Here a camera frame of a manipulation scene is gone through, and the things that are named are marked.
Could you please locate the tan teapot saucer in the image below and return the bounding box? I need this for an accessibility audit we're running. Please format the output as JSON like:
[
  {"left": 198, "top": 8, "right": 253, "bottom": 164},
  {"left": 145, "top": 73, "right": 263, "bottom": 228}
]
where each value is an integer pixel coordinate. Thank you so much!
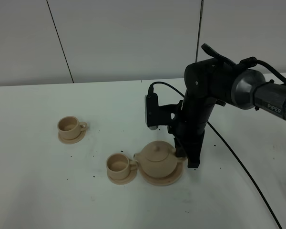
[{"left": 138, "top": 162, "right": 184, "bottom": 186}]

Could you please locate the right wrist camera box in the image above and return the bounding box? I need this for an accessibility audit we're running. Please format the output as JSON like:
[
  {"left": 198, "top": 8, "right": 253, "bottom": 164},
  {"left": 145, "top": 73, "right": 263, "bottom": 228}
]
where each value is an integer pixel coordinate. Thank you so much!
[{"left": 145, "top": 93, "right": 182, "bottom": 130}]

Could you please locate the far tan cup saucer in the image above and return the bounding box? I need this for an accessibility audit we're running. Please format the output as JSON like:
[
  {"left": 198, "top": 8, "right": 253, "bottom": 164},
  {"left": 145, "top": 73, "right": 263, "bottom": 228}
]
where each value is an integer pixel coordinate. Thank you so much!
[{"left": 58, "top": 131, "right": 86, "bottom": 145}]

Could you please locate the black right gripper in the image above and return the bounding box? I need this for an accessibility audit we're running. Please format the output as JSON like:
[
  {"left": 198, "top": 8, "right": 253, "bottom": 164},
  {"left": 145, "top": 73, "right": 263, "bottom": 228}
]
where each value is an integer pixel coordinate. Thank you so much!
[{"left": 168, "top": 96, "right": 215, "bottom": 168}]

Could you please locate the far tan teacup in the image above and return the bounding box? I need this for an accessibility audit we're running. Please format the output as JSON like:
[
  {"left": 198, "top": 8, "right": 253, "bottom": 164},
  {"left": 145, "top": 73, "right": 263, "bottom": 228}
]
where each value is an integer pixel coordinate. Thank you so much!
[{"left": 57, "top": 116, "right": 88, "bottom": 141}]

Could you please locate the tan teacup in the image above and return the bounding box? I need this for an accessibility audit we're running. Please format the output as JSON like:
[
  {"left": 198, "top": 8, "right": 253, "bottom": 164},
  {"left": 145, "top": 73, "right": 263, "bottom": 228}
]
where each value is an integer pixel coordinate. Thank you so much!
[
  {"left": 106, "top": 153, "right": 138, "bottom": 180},
  {"left": 57, "top": 116, "right": 88, "bottom": 141}
]

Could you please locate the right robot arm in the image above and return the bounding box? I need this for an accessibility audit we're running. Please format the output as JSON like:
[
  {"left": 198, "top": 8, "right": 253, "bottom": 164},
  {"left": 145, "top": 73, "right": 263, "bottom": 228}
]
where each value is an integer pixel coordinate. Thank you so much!
[{"left": 168, "top": 43, "right": 286, "bottom": 168}]

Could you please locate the near tan cup saucer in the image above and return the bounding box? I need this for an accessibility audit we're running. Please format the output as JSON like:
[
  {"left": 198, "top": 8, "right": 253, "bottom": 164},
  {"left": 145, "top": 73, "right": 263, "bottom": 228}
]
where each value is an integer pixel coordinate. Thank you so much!
[{"left": 107, "top": 169, "right": 137, "bottom": 185}]

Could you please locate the tan cup saucer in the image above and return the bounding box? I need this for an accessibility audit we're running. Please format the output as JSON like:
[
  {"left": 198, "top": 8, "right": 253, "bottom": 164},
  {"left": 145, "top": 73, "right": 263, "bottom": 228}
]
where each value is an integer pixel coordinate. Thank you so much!
[
  {"left": 107, "top": 169, "right": 137, "bottom": 185},
  {"left": 58, "top": 131, "right": 86, "bottom": 145}
]

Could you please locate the near tan teacup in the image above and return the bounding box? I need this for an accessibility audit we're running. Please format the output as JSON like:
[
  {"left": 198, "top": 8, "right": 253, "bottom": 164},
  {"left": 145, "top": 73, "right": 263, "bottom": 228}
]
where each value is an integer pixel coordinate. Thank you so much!
[{"left": 106, "top": 153, "right": 138, "bottom": 180}]

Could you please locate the tan clay teapot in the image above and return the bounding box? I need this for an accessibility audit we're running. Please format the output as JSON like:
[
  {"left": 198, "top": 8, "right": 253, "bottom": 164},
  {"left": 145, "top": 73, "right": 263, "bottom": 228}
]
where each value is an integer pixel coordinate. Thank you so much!
[{"left": 133, "top": 141, "right": 185, "bottom": 178}]

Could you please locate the black camera cable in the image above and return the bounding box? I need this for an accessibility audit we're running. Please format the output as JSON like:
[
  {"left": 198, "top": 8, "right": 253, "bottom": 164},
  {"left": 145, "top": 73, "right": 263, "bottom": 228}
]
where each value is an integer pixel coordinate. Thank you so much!
[{"left": 148, "top": 82, "right": 283, "bottom": 229}]

